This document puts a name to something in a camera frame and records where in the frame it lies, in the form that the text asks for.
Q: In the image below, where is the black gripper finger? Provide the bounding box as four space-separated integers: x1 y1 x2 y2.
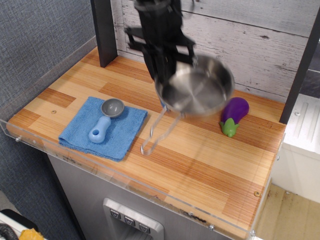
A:
158 48 178 83
142 48 163 80

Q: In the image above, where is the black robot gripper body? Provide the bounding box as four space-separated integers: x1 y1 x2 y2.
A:
125 8 195 65

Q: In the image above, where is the silver steel pan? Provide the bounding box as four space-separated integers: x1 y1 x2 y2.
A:
140 55 235 156

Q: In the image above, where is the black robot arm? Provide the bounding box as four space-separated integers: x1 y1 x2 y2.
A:
125 0 196 84

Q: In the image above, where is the blue folded rag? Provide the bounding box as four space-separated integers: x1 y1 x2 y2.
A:
58 96 148 162

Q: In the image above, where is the blue grey toy scoop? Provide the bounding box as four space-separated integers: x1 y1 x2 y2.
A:
88 98 125 144

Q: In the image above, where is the purple toy eggplant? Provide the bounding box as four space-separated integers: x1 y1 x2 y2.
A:
219 97 250 138

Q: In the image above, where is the clear acrylic table guard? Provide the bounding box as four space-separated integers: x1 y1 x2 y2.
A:
7 48 289 240

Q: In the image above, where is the grey cabinet with dispenser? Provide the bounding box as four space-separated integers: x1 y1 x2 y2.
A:
48 156 227 240

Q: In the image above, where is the white side counter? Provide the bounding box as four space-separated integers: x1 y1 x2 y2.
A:
271 94 320 203

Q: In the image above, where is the yellow object bottom left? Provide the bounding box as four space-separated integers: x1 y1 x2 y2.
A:
18 228 45 240

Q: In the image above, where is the black left upright post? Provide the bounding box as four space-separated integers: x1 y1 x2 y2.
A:
90 0 118 68

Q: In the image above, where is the black upright post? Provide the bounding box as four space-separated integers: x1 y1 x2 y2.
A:
90 0 118 68
279 9 320 124

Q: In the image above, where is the black right upright post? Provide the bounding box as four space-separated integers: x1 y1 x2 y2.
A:
279 9 320 124

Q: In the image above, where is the black braided hose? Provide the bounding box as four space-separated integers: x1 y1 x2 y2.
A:
0 223 18 240

